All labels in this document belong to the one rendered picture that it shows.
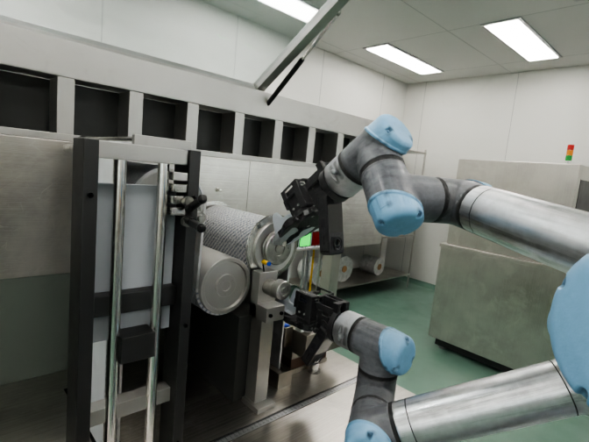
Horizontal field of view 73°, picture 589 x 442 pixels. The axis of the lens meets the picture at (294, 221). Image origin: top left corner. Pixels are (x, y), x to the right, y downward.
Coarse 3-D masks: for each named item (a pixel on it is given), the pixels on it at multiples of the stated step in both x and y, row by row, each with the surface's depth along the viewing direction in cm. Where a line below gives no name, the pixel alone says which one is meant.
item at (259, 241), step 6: (264, 228) 86; (270, 228) 87; (258, 234) 85; (264, 234) 86; (258, 240) 85; (258, 246) 85; (258, 252) 86; (258, 258) 86; (288, 258) 92; (258, 264) 86; (282, 264) 91
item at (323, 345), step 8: (320, 328) 85; (320, 336) 85; (312, 344) 86; (320, 344) 85; (328, 344) 87; (312, 352) 86; (320, 352) 87; (304, 360) 88; (312, 360) 88; (320, 360) 89
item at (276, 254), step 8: (272, 232) 87; (264, 240) 86; (272, 240) 86; (264, 248) 86; (272, 248) 86; (280, 248) 88; (288, 248) 90; (264, 256) 87; (272, 256) 87; (280, 256) 88
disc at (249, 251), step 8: (272, 216) 87; (256, 224) 85; (264, 224) 86; (256, 232) 85; (248, 240) 84; (296, 240) 94; (248, 248) 84; (296, 248) 94; (248, 256) 85; (248, 264) 85; (256, 264) 87; (288, 264) 93; (280, 272) 92
